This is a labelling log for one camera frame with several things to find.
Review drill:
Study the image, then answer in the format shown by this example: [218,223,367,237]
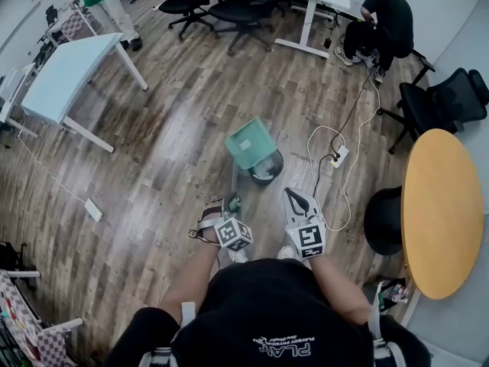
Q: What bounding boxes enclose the black equipment stand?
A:
[0,241,41,282]

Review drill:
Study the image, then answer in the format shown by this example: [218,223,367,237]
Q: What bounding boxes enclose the black box with packets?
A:
[376,279,410,304]

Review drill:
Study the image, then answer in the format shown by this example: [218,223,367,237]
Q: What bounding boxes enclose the round wooden table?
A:
[400,128,485,300]

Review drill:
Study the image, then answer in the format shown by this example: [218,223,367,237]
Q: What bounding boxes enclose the checkered tablecloth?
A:
[0,269,83,367]
[45,9,96,45]

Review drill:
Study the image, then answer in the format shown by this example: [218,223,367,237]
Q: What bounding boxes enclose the white paper pieces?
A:
[251,159,280,179]

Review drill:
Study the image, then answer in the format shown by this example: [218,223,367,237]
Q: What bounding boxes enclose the person's left forearm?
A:
[160,242,230,320]

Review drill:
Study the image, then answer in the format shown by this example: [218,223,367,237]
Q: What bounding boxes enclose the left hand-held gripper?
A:
[212,191,254,252]

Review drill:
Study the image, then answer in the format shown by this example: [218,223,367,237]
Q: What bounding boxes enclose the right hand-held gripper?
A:
[283,187,327,261]

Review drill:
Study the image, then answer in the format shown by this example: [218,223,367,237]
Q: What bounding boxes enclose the light blue table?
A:
[21,32,149,154]

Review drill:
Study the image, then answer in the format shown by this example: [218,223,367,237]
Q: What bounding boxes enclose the person's black t-shirt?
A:
[105,258,432,367]

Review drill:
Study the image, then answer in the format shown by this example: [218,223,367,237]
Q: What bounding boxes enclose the black stool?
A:
[362,185,404,256]

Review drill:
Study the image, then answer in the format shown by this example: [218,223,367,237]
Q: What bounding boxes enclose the long black cable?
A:
[313,73,374,202]

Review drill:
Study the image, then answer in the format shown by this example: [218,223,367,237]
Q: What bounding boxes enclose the thin white cable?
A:
[17,130,91,206]

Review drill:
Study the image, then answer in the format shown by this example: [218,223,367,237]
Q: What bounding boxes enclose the person's left hand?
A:
[197,197,224,241]

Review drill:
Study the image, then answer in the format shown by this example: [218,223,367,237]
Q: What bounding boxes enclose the black mesh waste bin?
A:
[247,149,285,187]

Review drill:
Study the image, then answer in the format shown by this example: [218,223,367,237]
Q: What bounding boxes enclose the person's right forearm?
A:
[311,256,374,326]

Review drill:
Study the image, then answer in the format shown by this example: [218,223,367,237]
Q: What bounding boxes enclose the white power strip with cables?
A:
[307,73,383,232]

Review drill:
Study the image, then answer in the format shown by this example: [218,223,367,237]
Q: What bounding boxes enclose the grey harness strap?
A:
[180,301,196,328]
[368,281,406,367]

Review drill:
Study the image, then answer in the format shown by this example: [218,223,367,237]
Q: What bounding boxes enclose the mint green dustpan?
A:
[224,115,278,212]

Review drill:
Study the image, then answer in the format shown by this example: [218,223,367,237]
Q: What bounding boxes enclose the small white desk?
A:
[0,62,39,139]

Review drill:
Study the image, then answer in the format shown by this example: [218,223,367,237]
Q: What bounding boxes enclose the person's right white shoe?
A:
[277,245,303,261]

